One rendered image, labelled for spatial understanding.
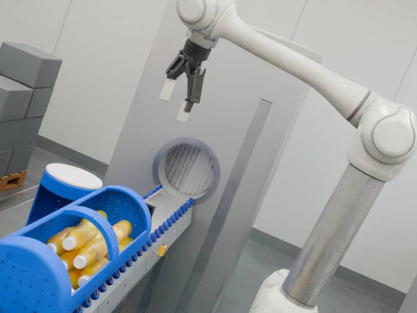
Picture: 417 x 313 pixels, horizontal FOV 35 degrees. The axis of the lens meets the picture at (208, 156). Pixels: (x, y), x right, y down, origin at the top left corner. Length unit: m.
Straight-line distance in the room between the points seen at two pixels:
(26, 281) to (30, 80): 3.86
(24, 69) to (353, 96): 4.11
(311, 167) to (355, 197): 5.08
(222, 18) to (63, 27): 5.66
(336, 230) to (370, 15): 5.13
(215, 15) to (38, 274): 0.80
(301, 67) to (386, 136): 0.33
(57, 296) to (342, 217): 0.75
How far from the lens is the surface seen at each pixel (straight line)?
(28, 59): 5.55
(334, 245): 1.65
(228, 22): 1.64
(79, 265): 2.11
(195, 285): 3.19
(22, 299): 1.81
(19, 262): 1.79
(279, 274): 1.91
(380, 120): 1.54
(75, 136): 7.20
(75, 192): 3.07
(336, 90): 1.76
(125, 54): 6.97
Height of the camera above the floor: 1.93
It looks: 11 degrees down
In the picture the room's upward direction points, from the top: 21 degrees clockwise
